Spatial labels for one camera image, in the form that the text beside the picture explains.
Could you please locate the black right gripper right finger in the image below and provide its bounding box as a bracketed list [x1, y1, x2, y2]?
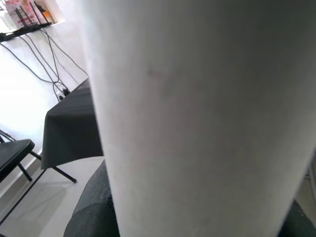
[278, 199, 316, 237]

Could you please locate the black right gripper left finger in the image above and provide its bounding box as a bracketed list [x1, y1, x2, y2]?
[63, 158, 120, 237]

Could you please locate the white plastic table leg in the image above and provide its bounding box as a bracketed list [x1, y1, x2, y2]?
[80, 0, 316, 237]

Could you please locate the black table cloth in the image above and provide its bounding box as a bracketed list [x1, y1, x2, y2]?
[40, 76, 104, 171]

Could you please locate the black folding chair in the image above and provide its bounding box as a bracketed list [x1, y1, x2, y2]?
[0, 128, 78, 219]

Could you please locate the black wifi router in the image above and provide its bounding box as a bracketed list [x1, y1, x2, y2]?
[13, 1, 53, 33]

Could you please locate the pink box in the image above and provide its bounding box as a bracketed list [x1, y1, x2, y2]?
[6, 0, 35, 27]

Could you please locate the thin black wall cable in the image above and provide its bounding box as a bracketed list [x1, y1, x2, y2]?
[40, 28, 61, 83]
[0, 43, 54, 84]
[24, 34, 55, 83]

